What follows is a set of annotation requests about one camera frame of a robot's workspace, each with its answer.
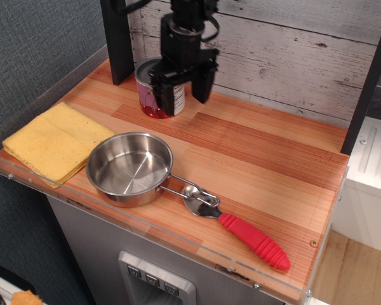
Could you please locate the black left vertical post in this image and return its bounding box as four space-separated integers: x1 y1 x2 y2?
100 1 135 85

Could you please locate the black vertical post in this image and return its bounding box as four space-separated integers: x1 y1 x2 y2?
340 36 381 156
100 1 135 85

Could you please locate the clear acrylic edge guard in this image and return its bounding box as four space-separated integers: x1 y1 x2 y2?
0 133 350 298

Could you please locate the silver dispenser button panel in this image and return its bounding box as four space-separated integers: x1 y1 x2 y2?
118 250 197 304

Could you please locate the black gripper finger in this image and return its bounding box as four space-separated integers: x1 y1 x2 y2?
151 82 175 116
190 68 217 104

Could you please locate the black orange object corner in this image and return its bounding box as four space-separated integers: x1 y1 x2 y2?
0 266 45 304

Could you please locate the white toy appliance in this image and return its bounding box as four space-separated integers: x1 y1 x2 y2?
331 117 381 251

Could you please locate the folded yellow cloth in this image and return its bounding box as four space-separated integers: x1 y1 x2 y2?
3 102 115 189

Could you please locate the stainless steel pot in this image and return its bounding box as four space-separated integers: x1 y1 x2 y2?
86 132 220 208

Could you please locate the cherry label tin can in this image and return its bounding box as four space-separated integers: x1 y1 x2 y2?
135 57 185 119

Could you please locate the grey toy fridge cabinet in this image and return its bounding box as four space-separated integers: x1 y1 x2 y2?
48 197 281 304

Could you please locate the red handled metal spoon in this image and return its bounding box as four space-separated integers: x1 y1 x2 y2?
182 185 291 271

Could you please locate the black right vertical post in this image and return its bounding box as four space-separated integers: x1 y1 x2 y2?
340 36 381 156

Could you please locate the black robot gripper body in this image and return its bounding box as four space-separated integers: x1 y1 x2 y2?
149 1 219 83

